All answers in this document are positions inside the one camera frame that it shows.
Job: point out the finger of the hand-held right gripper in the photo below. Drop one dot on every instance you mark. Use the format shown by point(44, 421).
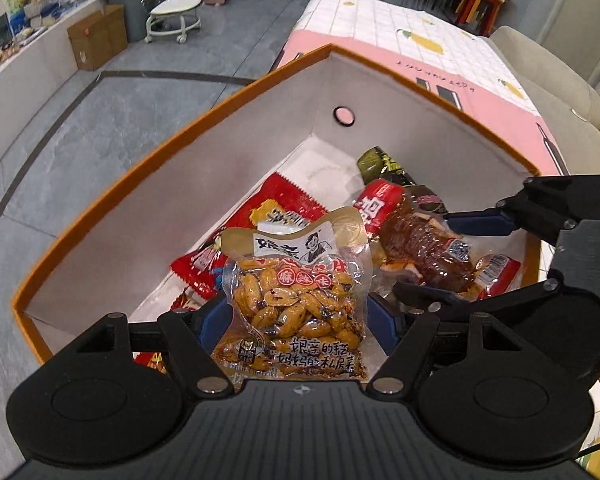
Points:
point(480, 222)
point(430, 301)

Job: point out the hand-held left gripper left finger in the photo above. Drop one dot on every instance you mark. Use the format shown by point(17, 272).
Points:
point(212, 322)

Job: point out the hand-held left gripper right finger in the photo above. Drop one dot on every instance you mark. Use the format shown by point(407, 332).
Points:
point(384, 327)

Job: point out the dark red meat packet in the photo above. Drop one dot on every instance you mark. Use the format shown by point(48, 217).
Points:
point(420, 246)

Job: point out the yellow peanut packet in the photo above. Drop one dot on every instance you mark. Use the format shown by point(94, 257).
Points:
point(290, 305)

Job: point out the orange storage box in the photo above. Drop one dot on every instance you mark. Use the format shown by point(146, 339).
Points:
point(179, 185)

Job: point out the red yellow snack packet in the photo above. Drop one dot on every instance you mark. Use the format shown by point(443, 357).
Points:
point(174, 306)

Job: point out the red packet with barcode label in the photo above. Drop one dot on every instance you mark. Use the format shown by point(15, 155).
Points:
point(497, 271)

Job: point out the dark green snack packet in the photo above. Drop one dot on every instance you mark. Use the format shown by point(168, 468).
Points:
point(380, 165)

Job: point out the beige sofa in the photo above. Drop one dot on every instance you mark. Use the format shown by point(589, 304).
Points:
point(545, 70)

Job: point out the pink and white tablecloth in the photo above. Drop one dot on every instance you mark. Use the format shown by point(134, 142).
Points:
point(380, 30)

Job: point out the orange stool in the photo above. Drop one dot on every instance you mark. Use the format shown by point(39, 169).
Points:
point(480, 2)

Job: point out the brown cardboard box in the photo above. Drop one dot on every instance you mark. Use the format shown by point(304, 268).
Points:
point(97, 40)

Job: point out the white round rolling stool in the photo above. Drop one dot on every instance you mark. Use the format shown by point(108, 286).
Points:
point(174, 12)

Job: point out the grey trash bin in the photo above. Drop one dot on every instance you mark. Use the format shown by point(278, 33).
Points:
point(129, 0)

